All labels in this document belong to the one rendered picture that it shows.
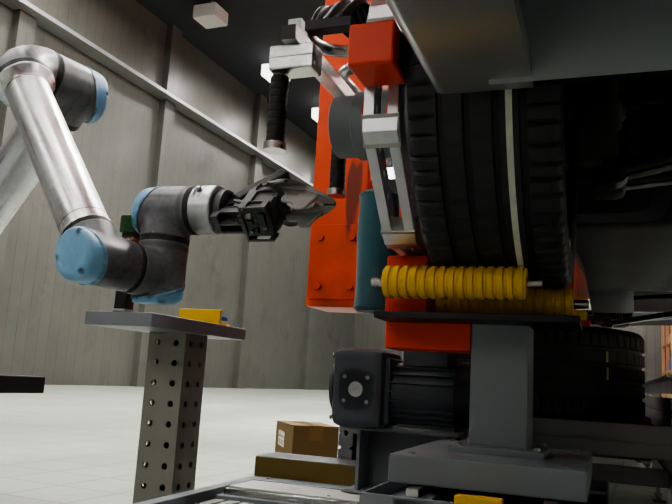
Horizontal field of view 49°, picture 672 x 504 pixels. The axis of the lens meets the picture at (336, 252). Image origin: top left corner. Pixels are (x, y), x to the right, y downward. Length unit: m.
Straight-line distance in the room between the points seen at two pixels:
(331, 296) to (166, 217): 0.70
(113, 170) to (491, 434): 11.52
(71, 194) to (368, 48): 0.56
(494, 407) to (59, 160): 0.88
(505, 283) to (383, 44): 0.43
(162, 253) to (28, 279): 9.85
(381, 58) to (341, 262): 0.87
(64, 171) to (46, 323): 10.08
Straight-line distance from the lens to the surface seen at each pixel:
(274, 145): 1.37
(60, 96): 1.71
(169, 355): 1.78
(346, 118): 1.48
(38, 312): 11.32
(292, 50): 1.42
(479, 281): 1.24
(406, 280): 1.27
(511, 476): 1.18
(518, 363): 1.32
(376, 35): 1.18
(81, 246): 1.25
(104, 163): 12.44
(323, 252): 1.95
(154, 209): 1.36
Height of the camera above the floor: 0.34
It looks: 10 degrees up
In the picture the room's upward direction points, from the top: 3 degrees clockwise
